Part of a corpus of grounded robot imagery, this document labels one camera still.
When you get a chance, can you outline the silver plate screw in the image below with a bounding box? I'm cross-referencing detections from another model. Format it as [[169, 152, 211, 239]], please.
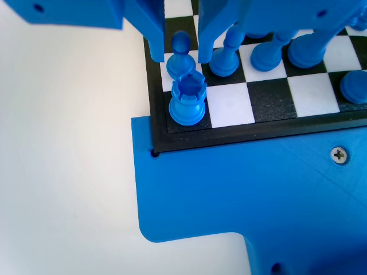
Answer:
[[330, 146, 351, 165]]

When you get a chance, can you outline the blue printed base plate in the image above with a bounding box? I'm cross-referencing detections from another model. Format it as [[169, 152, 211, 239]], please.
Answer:
[[130, 116, 367, 275]]

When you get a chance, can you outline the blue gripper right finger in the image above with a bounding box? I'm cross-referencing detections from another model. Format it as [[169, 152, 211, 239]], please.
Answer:
[[197, 0, 367, 64]]

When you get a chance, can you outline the blue rook chess piece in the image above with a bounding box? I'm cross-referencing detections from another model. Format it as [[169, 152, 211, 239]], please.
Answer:
[[168, 71, 208, 127]]

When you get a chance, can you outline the blue queen chess piece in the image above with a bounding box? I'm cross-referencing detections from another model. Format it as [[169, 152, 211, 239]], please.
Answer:
[[287, 26, 343, 69]]

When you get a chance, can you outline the black and white chessboard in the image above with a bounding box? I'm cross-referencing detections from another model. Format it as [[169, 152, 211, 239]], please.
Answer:
[[143, 0, 367, 154]]

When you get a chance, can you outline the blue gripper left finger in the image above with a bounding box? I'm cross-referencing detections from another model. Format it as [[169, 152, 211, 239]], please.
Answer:
[[4, 0, 167, 64]]

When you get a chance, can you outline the blue pawn chess piece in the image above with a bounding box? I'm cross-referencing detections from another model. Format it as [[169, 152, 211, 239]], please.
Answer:
[[249, 30, 299, 73], [209, 23, 240, 77], [166, 30, 197, 81]]

